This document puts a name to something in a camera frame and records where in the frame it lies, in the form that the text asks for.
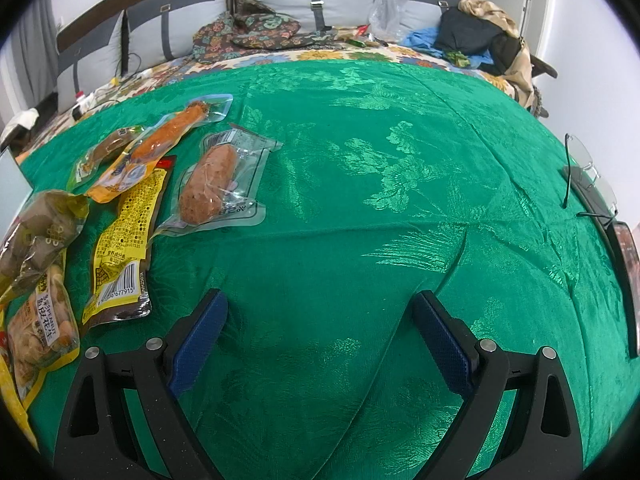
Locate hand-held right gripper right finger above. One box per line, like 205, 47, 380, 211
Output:
409, 290, 583, 480

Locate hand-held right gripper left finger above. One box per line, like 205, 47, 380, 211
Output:
54, 288, 229, 480

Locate egg snack packet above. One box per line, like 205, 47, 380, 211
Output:
7, 252, 81, 409

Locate yellow brown snack packet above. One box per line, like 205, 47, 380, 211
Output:
0, 190, 91, 306

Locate yellow label snack packet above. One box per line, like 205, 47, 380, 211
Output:
80, 156, 179, 334

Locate green floral blanket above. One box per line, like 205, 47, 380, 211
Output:
15, 57, 640, 480

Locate clear red sausage packet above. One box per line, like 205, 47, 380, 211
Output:
152, 125, 284, 239

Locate phone with lit screen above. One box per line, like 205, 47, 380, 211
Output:
606, 220, 640, 361

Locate orange sausage packet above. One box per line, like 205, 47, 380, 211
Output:
85, 94, 234, 204

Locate small brown snack packet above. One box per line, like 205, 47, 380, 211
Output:
67, 126, 146, 194

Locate rimless eyeglasses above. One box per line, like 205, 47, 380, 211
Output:
560, 132, 622, 221

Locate white bottle with red cap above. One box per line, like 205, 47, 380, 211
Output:
72, 91, 99, 121

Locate white cloth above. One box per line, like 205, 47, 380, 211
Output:
0, 107, 42, 153

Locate dark brown object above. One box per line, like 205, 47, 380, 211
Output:
529, 54, 559, 79

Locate blue cloth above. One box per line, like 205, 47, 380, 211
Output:
402, 27, 496, 68

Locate black garment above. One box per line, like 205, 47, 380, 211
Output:
434, 7, 521, 76

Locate dark floral quilt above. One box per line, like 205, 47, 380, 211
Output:
192, 0, 341, 63

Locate clear plastic bag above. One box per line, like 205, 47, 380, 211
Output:
369, 0, 414, 42

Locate beige scarf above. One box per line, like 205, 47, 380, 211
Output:
457, 0, 540, 111

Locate grey curtain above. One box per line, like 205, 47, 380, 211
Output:
9, 0, 62, 116

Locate black cable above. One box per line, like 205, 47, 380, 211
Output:
116, 46, 147, 82

